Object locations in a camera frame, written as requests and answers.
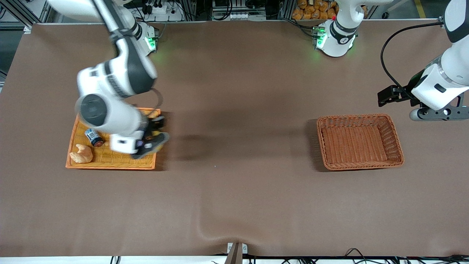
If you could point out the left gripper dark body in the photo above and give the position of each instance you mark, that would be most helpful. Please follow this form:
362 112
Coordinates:
413 84

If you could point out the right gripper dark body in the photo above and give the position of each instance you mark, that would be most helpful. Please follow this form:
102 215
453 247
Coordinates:
153 125

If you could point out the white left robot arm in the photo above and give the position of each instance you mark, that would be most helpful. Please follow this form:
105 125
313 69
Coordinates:
454 62

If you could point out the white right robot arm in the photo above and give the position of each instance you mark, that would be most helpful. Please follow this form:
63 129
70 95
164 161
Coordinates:
128 69

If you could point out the brown wicker basket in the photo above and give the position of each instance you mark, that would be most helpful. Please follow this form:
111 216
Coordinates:
359 143

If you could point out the yellow wicker basket orange rim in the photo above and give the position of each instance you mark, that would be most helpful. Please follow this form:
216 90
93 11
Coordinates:
110 163

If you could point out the small jar black lid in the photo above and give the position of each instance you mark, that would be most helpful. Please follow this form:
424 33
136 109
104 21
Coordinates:
94 137

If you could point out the brown table cover sheet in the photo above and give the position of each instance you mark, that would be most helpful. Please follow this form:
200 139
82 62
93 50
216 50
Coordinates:
234 110

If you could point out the toy croissant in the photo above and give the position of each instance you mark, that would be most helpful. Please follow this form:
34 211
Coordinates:
82 156

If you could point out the large white power strip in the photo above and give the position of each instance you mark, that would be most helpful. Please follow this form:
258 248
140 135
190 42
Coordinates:
172 16

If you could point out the bag of orange toys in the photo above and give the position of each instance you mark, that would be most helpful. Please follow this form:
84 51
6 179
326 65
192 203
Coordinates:
311 11

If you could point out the small white power strip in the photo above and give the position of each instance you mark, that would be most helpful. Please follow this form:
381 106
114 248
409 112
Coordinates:
242 16

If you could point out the metal table clamp bracket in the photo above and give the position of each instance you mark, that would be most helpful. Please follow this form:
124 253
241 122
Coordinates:
244 249

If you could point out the brown camera pole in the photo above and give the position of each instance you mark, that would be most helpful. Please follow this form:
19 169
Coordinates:
234 256

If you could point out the aluminium frame profile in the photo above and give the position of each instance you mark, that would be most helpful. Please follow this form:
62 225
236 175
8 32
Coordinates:
16 13

